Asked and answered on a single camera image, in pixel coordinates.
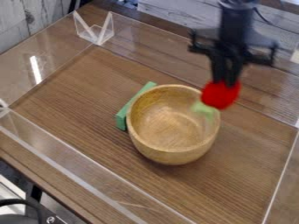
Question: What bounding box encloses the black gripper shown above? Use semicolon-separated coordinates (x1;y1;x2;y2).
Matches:
189;0;278;88

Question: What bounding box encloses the red plush strawberry toy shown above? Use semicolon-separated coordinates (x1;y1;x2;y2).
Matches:
191;81;242;119

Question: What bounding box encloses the wooden bowl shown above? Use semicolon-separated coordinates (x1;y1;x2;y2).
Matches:
126;84;221;165

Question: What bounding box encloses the green rectangular block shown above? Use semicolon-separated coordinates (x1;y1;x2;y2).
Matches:
115;81;157;131

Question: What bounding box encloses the clear acrylic corner bracket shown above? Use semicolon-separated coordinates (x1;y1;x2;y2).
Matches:
73;11;115;46

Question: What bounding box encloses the clear acrylic enclosure wall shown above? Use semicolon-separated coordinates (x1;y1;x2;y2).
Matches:
0;100;195;224

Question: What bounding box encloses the black table leg bracket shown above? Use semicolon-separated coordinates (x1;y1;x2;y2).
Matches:
26;185;81;224

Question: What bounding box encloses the black cable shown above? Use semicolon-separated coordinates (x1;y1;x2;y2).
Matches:
0;198;41;224

